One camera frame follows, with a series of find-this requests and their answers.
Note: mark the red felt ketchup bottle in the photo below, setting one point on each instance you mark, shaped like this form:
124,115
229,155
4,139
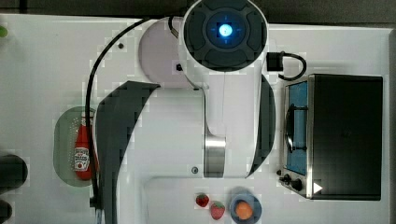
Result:
82,159

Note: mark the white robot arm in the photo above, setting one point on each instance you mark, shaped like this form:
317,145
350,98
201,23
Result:
220,125

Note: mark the small red strawberry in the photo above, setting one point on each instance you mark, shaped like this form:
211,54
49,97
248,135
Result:
202,200

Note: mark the large red strawberry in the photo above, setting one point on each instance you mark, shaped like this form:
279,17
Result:
217,210

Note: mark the orange ball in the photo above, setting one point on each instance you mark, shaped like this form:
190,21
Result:
243,210

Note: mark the blue bowl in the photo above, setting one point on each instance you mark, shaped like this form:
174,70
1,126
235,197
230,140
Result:
245,195

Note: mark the black toaster oven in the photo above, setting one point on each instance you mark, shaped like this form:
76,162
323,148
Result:
332,137

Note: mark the green object at edge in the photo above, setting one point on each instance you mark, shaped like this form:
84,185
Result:
3,31

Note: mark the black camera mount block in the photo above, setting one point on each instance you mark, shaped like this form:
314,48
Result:
274,61

